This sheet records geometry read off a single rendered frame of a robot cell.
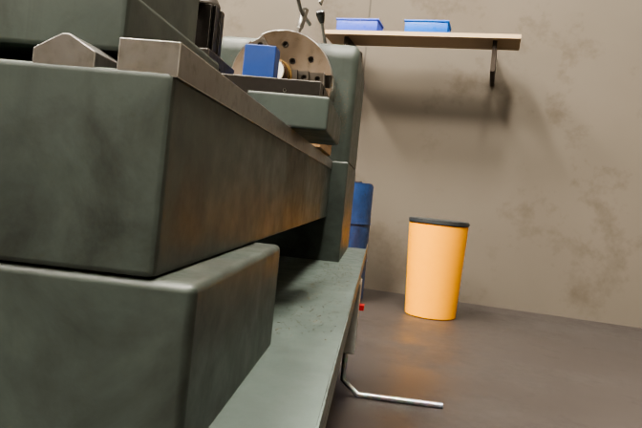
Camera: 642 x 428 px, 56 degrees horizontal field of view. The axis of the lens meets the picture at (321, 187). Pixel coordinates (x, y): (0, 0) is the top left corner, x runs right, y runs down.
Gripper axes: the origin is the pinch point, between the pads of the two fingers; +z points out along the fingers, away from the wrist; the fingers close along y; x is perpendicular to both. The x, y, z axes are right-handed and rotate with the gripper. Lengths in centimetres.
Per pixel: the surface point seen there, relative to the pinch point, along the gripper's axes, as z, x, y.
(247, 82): 39, -66, 13
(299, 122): 45, -76, 28
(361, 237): 84, 253, 17
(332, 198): 58, 15, 24
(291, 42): 16.1, -1.4, 0.5
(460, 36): -72, 257, 42
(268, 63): 29.2, -33.3, 5.6
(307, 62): 20.6, -1.0, 6.7
